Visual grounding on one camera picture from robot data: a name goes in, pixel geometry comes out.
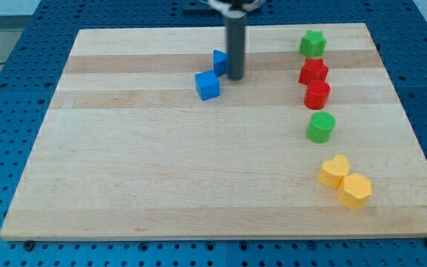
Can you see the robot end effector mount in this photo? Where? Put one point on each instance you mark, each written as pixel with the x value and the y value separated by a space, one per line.
pixel 233 7

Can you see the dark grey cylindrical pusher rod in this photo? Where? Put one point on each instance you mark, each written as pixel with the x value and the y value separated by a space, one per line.
pixel 235 22

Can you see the blue cube block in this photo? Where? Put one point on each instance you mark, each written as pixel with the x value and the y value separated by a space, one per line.
pixel 207 85

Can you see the green star block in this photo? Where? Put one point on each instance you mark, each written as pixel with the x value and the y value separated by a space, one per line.
pixel 312 44

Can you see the red star block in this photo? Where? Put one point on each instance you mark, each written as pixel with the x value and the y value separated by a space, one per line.
pixel 313 69

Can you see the blue block behind rod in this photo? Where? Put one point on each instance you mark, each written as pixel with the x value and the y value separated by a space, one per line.
pixel 219 63

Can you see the red cylinder block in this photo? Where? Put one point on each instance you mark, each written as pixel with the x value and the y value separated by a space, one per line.
pixel 316 95

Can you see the green cylinder block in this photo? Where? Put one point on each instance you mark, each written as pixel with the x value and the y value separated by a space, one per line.
pixel 320 127

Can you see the light wooden board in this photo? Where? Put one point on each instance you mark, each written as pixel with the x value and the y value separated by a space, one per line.
pixel 128 151

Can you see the yellow heart block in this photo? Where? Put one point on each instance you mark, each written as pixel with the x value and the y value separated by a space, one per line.
pixel 333 171

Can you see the yellow hexagon block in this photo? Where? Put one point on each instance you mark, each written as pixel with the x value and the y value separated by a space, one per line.
pixel 354 191

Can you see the blue perforated metal table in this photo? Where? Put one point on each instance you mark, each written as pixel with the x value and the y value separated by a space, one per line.
pixel 33 69

